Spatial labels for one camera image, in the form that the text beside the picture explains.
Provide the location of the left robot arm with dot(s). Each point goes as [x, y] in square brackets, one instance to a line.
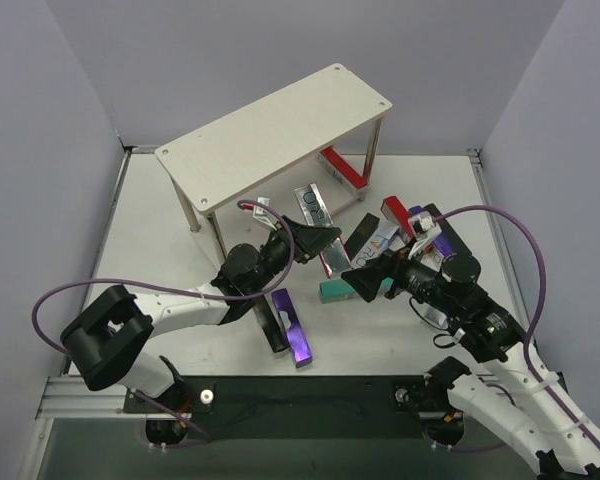
[106, 341]

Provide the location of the red silver toothpaste box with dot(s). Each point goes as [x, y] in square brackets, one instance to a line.
[334, 258]

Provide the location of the black toothpaste box left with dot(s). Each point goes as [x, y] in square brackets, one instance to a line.
[270, 326]

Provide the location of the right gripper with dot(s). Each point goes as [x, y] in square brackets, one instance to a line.
[387, 275]

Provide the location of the purple toothpaste box left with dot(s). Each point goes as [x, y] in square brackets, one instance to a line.
[301, 351]

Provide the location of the black box under R&O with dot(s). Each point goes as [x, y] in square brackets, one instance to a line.
[360, 235]

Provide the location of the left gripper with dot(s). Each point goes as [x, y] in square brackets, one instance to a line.
[290, 240]

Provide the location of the purple toothpaste box right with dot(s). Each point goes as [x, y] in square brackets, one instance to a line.
[434, 248]

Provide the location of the teal toothpaste box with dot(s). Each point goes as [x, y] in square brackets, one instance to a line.
[335, 290]

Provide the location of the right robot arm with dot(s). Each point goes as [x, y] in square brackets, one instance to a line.
[543, 425]

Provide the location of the purple toothpaste box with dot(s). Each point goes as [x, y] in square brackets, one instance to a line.
[301, 351]
[434, 248]

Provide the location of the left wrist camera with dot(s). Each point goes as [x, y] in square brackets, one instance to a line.
[260, 212]

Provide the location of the white two-tier shelf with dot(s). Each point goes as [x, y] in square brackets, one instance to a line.
[218, 163]

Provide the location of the aluminium frame rail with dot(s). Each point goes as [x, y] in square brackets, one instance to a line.
[306, 323]

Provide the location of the black toothpaste box right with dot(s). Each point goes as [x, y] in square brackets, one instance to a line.
[451, 239]

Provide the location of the black toothpaste box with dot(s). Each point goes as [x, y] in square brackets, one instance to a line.
[270, 326]
[451, 239]

